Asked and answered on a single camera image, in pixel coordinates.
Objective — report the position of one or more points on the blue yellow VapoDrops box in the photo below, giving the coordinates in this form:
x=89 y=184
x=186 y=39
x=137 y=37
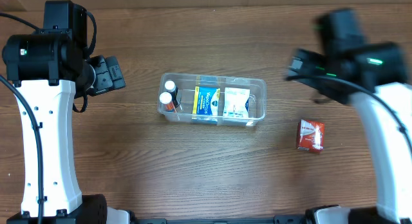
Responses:
x=206 y=101

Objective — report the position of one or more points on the clear plastic container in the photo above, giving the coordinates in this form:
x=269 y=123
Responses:
x=220 y=100

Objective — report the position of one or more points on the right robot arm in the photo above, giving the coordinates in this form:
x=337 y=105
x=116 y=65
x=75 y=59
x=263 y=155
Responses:
x=372 y=78

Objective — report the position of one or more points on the white Hansaplast plaster box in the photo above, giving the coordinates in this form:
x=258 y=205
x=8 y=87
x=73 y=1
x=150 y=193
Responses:
x=236 y=102

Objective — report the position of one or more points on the red medicine box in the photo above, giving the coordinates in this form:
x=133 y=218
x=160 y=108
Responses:
x=310 y=136

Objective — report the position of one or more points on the white cap bottle upper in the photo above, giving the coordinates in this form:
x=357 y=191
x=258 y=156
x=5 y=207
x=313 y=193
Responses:
x=172 y=88

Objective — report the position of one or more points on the white cap orange bottle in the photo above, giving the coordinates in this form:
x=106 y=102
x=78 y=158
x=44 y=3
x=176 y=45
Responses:
x=166 y=99

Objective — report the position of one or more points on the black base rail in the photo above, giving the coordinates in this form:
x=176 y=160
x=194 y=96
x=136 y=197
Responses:
x=278 y=219

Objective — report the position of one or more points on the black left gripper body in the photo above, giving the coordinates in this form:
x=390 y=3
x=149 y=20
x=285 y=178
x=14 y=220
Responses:
x=107 y=76

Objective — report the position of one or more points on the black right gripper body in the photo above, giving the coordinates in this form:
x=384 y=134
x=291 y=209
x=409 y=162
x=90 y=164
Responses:
x=298 y=67

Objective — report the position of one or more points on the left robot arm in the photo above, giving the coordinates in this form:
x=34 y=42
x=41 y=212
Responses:
x=46 y=71

